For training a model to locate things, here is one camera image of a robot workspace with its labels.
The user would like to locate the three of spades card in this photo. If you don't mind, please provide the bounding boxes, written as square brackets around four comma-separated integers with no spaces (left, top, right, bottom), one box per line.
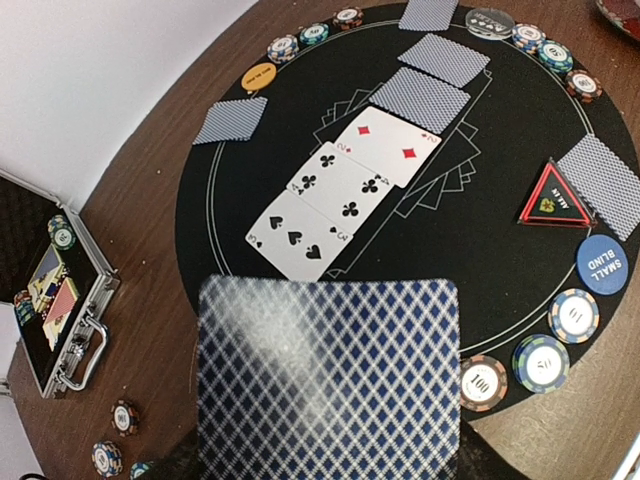
[246,190,352,281]

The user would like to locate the four of clubs card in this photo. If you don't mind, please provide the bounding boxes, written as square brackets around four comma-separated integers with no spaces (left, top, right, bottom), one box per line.
[287,142,393,234]

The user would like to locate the two of diamonds card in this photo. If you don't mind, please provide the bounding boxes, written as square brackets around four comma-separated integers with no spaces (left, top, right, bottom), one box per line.
[334,106,441,188]

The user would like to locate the grey playing card deck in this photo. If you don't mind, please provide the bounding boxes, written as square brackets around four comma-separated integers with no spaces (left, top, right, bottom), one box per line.
[197,275,460,479]

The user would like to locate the face-down cards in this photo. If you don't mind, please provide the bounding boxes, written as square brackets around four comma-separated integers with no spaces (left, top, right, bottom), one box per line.
[399,0,458,32]
[558,134,639,241]
[193,97,268,145]

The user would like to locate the orange big blind button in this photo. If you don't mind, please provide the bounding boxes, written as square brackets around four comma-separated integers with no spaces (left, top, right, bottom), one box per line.
[241,62,277,93]

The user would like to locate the face-down board card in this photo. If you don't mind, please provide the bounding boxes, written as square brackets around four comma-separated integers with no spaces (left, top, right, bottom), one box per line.
[398,34,490,88]
[370,67,471,134]

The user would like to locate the red triangular all-in marker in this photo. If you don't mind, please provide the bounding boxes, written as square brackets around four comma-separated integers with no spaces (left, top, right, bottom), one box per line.
[518,158,596,228]

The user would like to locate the brown 100 chip stack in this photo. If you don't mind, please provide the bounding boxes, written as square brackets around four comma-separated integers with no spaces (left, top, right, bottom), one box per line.
[110,399,140,437]

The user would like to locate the black white dealer button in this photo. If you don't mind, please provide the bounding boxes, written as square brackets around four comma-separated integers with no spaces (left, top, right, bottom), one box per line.
[465,7,515,40]

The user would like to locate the blue small blind button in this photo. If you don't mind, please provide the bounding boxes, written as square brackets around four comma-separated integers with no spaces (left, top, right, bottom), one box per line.
[576,234,629,296]

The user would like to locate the green blue 50 chip stack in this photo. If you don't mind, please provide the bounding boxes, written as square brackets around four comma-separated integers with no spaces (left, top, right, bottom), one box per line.
[129,461,154,480]

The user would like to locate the blue white 10 chip stack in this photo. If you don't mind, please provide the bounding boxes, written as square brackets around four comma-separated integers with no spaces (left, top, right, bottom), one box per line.
[91,441,123,478]

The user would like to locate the round black poker mat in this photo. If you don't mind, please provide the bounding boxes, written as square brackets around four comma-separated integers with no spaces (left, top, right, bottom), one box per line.
[173,2,640,416]

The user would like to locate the green chip stack in case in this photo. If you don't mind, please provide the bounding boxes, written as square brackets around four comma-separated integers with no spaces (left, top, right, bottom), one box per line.
[47,214,76,251]

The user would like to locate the red card deck in case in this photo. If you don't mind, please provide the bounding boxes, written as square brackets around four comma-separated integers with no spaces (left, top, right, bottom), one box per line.
[43,277,78,351]

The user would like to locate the blue card deck in case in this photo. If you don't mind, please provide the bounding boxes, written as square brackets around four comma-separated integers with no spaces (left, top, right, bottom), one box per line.
[27,244,67,297]

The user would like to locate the aluminium poker case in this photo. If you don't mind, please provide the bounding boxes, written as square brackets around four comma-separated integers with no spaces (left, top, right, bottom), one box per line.
[1,172,120,398]

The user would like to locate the mixed chip stack in case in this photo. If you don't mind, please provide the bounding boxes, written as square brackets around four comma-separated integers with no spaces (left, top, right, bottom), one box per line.
[13,290,36,326]

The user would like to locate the red floral plate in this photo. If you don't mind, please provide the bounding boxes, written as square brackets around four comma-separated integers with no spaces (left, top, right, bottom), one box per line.
[596,0,639,30]

